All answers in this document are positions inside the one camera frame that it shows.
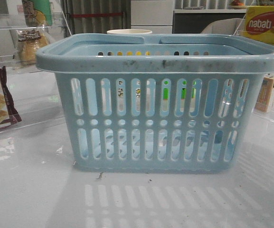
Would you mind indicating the beige chair in background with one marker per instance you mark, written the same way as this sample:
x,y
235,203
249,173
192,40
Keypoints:
x,y
224,26

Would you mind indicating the white cabinet in background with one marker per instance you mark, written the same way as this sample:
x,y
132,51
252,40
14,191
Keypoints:
x,y
154,15

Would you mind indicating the green white package behind basket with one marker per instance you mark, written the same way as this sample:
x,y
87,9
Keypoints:
x,y
183,94

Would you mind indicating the white paper cup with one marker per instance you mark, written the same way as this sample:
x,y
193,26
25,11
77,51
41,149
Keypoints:
x,y
129,31

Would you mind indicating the clear acrylic left shelf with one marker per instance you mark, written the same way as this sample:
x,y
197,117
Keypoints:
x,y
10,24

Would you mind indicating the bagged bread on shelf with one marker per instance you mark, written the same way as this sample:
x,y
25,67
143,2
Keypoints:
x,y
29,41

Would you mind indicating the small beige carton box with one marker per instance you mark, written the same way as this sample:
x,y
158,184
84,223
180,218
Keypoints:
x,y
265,97

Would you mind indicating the light blue plastic basket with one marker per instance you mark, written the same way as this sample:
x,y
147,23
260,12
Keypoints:
x,y
229,71

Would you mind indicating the yellow nabati wafer box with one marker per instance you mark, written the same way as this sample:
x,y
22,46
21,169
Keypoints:
x,y
259,24

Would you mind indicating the green illustrated snack bag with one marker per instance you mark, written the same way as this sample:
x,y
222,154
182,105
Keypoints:
x,y
37,12

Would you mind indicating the cartoon patterned package behind basket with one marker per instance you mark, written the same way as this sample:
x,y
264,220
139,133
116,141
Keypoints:
x,y
135,100

